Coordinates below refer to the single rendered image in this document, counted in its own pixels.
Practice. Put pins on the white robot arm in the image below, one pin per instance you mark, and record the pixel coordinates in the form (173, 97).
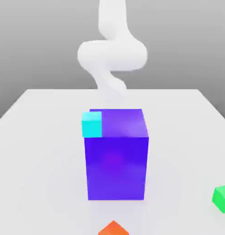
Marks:
(112, 55)

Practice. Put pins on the small cyan cube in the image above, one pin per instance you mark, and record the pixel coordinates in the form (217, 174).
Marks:
(91, 126)

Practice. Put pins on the small orange cube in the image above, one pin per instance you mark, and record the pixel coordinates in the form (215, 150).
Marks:
(113, 229)

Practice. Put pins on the small green cube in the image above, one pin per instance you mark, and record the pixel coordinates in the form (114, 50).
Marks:
(221, 199)

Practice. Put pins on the large purple box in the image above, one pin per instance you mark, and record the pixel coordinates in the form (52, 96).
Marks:
(116, 165)

